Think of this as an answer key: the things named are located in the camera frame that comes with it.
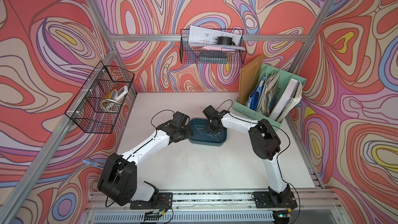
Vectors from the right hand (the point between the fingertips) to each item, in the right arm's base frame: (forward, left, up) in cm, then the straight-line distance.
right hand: (212, 132), depth 98 cm
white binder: (+5, -40, +23) cm, 46 cm away
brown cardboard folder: (+21, -22, +27) cm, 41 cm away
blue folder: (+14, -27, +14) cm, 34 cm away
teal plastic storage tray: (-3, +7, -1) cm, 8 cm away
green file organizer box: (+26, -50, +19) cm, 59 cm away
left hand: (-6, +13, +11) cm, 18 cm away
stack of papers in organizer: (+11, -33, +17) cm, 39 cm away
